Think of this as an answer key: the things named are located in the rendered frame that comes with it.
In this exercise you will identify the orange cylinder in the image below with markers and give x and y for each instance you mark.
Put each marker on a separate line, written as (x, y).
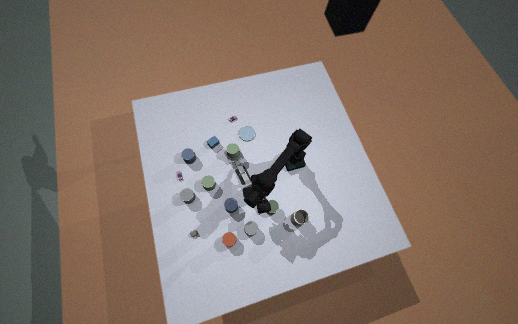
(229, 239)

